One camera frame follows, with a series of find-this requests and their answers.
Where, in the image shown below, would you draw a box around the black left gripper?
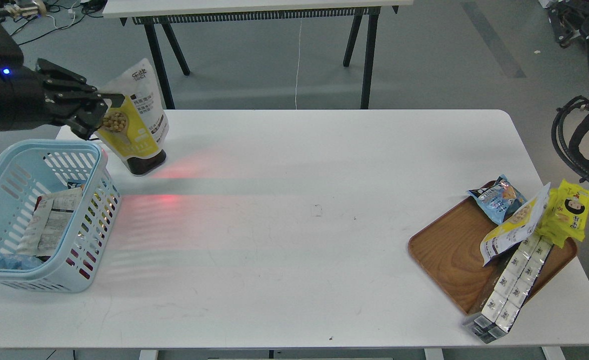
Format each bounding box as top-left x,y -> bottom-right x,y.
0,58 -> 125,141

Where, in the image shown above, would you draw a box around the yellow white nut snack pouch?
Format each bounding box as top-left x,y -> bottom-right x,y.
95,58 -> 170,162

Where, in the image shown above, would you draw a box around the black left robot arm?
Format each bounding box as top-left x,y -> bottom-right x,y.
0,0 -> 125,140

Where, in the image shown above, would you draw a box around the light blue plastic basket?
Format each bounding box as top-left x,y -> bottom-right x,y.
0,140 -> 121,293

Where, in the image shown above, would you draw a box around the white snack packet in basket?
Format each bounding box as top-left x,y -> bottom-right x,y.
16,187 -> 84,257

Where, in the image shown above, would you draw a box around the blue packet in basket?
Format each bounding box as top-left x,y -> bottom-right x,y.
0,253 -> 45,271

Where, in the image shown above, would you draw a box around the blue snack bag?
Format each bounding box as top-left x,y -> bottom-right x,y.
467,174 -> 527,225

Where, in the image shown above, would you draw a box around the silver white snack multipack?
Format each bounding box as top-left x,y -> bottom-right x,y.
463,234 -> 552,344

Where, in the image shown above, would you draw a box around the yellow cartoon face snack pack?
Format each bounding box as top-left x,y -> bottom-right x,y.
536,179 -> 589,248

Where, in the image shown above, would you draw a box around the black barcode scanner red window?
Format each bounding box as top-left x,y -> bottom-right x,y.
122,149 -> 167,176

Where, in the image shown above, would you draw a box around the background table black legs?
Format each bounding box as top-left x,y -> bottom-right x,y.
103,0 -> 415,110

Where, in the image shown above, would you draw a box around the cables on floor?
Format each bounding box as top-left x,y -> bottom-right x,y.
0,0 -> 108,46

